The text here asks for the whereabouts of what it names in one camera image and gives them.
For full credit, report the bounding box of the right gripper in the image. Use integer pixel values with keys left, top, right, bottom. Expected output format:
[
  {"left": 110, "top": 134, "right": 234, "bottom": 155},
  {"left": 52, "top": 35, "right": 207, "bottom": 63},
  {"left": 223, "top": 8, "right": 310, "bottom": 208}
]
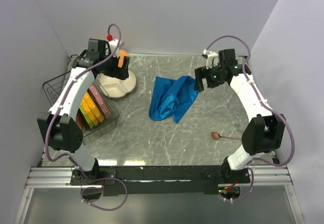
[{"left": 193, "top": 63, "right": 225, "bottom": 92}]

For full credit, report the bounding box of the blue cloth napkin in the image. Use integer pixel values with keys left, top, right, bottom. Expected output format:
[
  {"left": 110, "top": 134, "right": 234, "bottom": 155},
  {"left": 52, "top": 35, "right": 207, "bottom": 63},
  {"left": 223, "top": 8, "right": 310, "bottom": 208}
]
[{"left": 148, "top": 75, "right": 198, "bottom": 123}]

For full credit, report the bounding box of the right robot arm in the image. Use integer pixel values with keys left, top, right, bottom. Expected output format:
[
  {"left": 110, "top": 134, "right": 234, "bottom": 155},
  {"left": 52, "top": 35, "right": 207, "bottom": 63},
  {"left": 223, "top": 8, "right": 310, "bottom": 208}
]
[{"left": 194, "top": 49, "right": 285, "bottom": 183}]

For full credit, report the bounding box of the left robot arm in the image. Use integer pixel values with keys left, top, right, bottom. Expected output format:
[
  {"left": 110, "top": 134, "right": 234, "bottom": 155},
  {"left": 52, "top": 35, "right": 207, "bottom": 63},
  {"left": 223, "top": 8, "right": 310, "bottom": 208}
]
[{"left": 37, "top": 37, "right": 129, "bottom": 185}]

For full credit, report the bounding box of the cream divided plate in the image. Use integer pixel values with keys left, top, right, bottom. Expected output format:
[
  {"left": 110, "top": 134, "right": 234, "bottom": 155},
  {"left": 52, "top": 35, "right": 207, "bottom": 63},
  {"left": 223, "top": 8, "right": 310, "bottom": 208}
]
[{"left": 99, "top": 70, "right": 137, "bottom": 99}]

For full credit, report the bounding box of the orange woven round mat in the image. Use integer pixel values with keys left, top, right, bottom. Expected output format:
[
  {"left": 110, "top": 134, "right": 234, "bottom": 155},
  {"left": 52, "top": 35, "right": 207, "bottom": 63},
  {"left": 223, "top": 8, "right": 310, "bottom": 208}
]
[{"left": 119, "top": 49, "right": 129, "bottom": 64}]

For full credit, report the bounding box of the pink plate in rack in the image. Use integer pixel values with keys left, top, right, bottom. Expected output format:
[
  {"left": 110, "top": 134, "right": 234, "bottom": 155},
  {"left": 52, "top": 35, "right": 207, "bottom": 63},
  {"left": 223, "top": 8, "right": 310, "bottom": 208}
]
[{"left": 89, "top": 84, "right": 110, "bottom": 119}]

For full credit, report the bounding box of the yellow plate in rack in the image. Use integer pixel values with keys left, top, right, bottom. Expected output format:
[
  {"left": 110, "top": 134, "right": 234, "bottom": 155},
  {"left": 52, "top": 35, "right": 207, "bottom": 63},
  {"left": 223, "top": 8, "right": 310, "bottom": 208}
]
[{"left": 82, "top": 92, "right": 104, "bottom": 126}]

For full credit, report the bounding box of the green plate in rack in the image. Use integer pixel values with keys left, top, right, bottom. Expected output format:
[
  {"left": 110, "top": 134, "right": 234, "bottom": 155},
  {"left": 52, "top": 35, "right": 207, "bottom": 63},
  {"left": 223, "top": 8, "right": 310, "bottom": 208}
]
[{"left": 79, "top": 104, "right": 94, "bottom": 129}]

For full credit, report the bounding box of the wooden spoon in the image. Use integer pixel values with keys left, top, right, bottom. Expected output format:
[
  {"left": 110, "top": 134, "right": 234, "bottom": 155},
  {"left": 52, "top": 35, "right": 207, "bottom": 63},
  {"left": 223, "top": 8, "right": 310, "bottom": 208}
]
[{"left": 211, "top": 131, "right": 241, "bottom": 141}]

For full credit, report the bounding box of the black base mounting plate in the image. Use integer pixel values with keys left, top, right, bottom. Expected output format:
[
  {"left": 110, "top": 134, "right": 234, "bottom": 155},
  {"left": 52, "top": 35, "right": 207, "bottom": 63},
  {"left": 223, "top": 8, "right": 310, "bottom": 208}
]
[{"left": 70, "top": 165, "right": 250, "bottom": 196}]

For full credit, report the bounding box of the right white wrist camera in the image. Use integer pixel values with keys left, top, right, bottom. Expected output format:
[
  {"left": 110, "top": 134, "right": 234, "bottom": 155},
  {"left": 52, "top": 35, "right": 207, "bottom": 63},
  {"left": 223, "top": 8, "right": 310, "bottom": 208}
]
[{"left": 202, "top": 49, "right": 219, "bottom": 69}]

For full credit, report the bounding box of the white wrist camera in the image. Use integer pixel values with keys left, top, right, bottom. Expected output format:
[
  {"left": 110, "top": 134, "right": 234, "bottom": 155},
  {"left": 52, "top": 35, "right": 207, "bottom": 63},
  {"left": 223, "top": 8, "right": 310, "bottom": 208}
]
[
  {"left": 105, "top": 34, "right": 124, "bottom": 58},
  {"left": 202, "top": 49, "right": 219, "bottom": 69}
]

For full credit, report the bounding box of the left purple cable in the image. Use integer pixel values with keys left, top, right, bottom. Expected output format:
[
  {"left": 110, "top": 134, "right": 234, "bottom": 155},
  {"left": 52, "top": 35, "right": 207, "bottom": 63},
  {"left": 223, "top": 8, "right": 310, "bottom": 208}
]
[{"left": 44, "top": 23, "right": 129, "bottom": 211}]

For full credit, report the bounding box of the purple cable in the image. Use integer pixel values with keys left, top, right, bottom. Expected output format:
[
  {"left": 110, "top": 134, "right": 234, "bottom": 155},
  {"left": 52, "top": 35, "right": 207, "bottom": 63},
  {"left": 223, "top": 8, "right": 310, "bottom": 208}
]
[
  {"left": 44, "top": 23, "right": 129, "bottom": 211},
  {"left": 206, "top": 35, "right": 296, "bottom": 203}
]

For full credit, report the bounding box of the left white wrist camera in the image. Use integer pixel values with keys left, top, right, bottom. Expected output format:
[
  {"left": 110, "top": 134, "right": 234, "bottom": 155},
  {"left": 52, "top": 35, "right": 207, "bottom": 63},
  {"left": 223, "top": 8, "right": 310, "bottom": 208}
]
[{"left": 105, "top": 34, "right": 124, "bottom": 58}]

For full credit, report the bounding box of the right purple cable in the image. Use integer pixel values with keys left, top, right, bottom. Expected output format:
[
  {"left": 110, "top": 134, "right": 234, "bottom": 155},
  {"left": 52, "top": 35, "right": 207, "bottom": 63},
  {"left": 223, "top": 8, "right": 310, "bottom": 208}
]
[{"left": 206, "top": 35, "right": 296, "bottom": 203}]

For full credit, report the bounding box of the black wire dish rack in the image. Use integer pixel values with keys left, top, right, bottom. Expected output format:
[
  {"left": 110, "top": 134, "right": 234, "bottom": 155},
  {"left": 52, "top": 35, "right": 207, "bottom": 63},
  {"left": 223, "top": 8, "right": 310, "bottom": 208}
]
[{"left": 42, "top": 71, "right": 119, "bottom": 144}]

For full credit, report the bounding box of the aluminium rail frame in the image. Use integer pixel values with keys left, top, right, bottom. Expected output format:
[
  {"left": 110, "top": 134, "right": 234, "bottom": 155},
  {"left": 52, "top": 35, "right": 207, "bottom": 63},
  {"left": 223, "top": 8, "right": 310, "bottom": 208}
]
[{"left": 14, "top": 165, "right": 305, "bottom": 223}]

